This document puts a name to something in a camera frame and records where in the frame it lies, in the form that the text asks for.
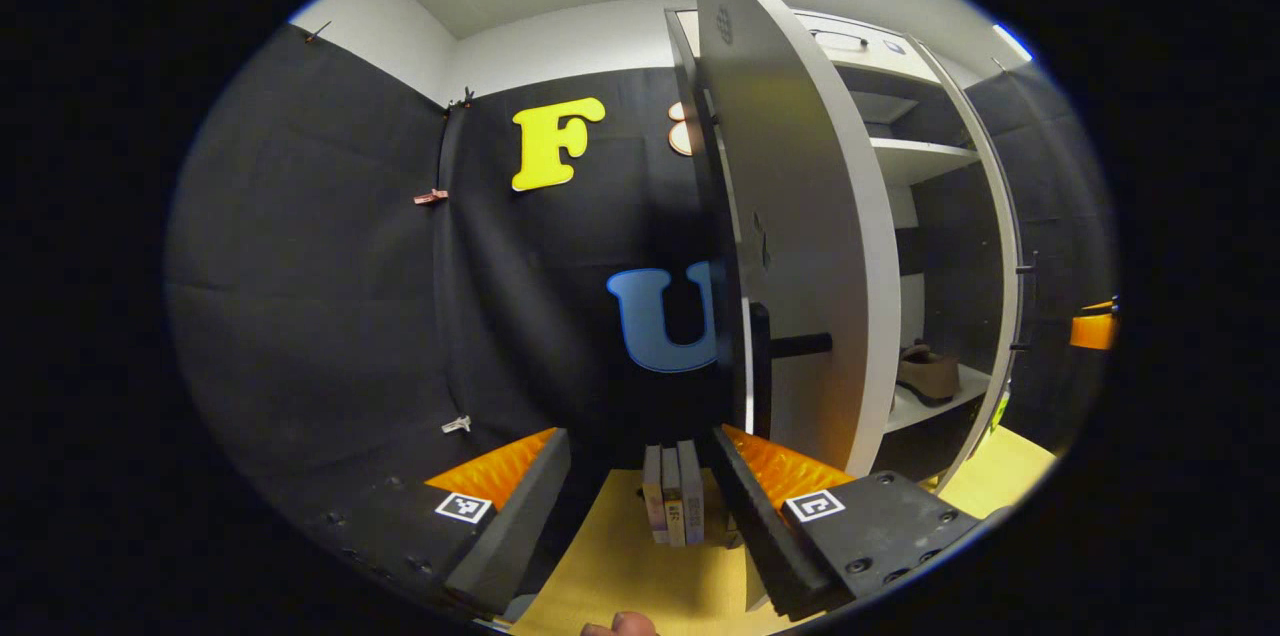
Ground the white shoe cabinet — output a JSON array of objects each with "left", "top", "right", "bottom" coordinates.
[{"left": 665, "top": 0, "right": 1026, "bottom": 497}]

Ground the black door handle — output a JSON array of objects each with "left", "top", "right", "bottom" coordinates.
[
  {"left": 1012, "top": 261, "right": 1039, "bottom": 354},
  {"left": 750, "top": 301, "right": 834, "bottom": 437}
]

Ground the black backdrop cloth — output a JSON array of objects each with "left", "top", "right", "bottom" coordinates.
[
  {"left": 165, "top": 21, "right": 746, "bottom": 517},
  {"left": 965, "top": 66, "right": 1116, "bottom": 427}
]

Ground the white cabinet shelf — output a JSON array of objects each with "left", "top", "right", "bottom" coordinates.
[
  {"left": 885, "top": 364, "right": 993, "bottom": 434},
  {"left": 868, "top": 136, "right": 981, "bottom": 185}
]

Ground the white cabinet drawer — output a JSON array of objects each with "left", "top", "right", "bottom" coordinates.
[{"left": 675, "top": 9, "right": 941, "bottom": 57}]

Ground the white cabinet door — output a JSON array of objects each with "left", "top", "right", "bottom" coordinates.
[
  {"left": 905, "top": 36, "right": 1026, "bottom": 495},
  {"left": 688, "top": 0, "right": 903, "bottom": 479}
]

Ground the black right door handle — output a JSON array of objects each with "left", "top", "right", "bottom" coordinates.
[{"left": 1012, "top": 261, "right": 1039, "bottom": 354}]

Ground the black left door handle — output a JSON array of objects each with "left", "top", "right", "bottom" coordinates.
[{"left": 750, "top": 301, "right": 834, "bottom": 437}]

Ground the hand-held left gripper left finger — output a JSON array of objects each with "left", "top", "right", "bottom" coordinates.
[{"left": 320, "top": 428, "right": 573, "bottom": 617}]

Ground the grey book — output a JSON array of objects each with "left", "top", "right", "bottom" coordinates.
[
  {"left": 678, "top": 440, "right": 707, "bottom": 545},
  {"left": 662, "top": 446, "right": 687, "bottom": 547},
  {"left": 642, "top": 444, "right": 667, "bottom": 545}
]

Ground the brown shoe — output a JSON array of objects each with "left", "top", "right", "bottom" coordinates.
[{"left": 895, "top": 341, "right": 961, "bottom": 407}]

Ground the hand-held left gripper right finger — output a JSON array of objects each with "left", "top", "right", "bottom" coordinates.
[{"left": 712, "top": 424, "right": 986, "bottom": 622}]

